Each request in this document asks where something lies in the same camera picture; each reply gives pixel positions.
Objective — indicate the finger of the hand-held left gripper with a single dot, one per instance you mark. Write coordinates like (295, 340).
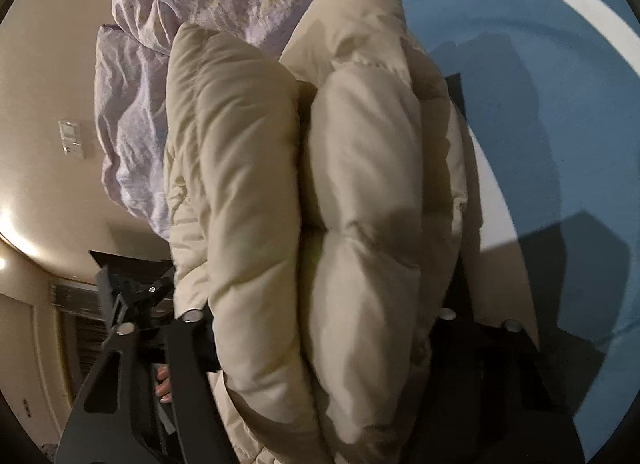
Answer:
(155, 286)

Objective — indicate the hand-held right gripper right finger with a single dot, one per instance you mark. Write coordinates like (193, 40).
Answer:
(505, 369)

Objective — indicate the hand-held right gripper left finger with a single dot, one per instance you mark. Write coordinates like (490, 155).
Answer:
(195, 341)

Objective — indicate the beige puffer jacket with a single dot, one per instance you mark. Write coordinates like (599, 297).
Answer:
(320, 224)

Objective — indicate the person's left hand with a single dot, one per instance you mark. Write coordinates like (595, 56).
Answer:
(164, 386)

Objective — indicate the dark slatted window blind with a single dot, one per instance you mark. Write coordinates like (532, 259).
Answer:
(82, 329)

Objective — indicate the lilac crumpled duvet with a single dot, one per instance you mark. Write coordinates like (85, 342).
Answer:
(145, 74)

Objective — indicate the blue white-striped bed blanket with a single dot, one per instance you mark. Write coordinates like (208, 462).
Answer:
(545, 109)

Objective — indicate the white wall switch panel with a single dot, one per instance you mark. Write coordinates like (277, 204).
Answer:
(72, 139)

